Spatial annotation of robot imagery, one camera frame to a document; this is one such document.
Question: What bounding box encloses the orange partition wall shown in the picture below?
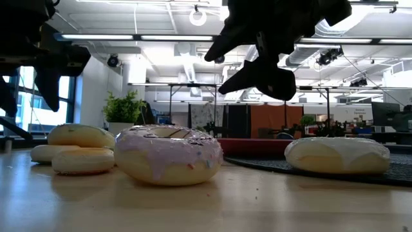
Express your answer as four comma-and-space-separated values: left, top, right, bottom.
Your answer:
250, 103, 304, 139

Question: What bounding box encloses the orange frosted donut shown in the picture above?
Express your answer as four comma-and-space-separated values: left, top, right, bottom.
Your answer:
51, 147, 116, 176

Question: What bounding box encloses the black metal frame rig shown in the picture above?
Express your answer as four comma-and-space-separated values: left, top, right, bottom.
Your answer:
128, 82, 220, 130

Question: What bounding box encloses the silver ventilation duct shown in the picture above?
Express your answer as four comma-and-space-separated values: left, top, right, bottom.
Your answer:
285, 19, 344, 68

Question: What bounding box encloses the pale yellow frosted donut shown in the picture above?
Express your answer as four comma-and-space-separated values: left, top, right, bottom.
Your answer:
47, 123, 116, 150

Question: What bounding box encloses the black low window ledge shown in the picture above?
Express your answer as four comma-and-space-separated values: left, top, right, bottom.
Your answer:
0, 135, 50, 150

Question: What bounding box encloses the black computer monitor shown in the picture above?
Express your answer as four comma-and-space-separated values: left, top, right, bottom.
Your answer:
371, 101, 402, 128

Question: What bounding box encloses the black ceiling camera cluster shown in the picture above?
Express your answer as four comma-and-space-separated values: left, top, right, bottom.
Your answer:
316, 46, 344, 67

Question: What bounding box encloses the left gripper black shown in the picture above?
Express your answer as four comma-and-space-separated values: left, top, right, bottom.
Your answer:
0, 41, 92, 119

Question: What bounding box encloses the green plant in white pot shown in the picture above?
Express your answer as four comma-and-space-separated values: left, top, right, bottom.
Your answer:
102, 90, 146, 137

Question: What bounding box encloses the person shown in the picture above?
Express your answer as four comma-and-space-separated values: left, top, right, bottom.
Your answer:
393, 104, 412, 133

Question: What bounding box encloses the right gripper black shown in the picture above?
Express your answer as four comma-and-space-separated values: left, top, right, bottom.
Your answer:
204, 0, 324, 102

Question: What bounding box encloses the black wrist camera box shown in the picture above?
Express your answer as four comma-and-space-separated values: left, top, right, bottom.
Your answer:
321, 0, 353, 27

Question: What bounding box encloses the black curtain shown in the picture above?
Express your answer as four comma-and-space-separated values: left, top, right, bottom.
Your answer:
221, 103, 251, 139

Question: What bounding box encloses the black slanted bracket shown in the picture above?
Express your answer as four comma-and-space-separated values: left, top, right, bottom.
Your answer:
0, 116, 33, 142

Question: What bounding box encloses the grey patterned curtain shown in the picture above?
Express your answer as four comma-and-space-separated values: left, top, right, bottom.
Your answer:
189, 102, 223, 130

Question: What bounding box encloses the red plate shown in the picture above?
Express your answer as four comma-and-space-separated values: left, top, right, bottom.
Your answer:
217, 138, 294, 159

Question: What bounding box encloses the dark woven round mat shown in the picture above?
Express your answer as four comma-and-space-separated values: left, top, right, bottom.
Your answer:
224, 151, 412, 188

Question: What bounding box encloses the purple frosted sprinkled donut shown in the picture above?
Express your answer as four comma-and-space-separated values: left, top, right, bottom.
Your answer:
114, 124, 224, 187

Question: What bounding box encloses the green frosted donut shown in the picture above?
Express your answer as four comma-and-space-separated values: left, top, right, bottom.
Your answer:
30, 144, 81, 164

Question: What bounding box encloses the white ring light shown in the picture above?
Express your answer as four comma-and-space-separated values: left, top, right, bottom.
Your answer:
189, 8, 208, 27

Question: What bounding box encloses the white frosted donut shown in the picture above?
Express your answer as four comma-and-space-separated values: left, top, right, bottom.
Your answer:
284, 137, 391, 175

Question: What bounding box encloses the long ceiling light bar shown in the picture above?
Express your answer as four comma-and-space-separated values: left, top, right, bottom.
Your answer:
54, 32, 412, 46

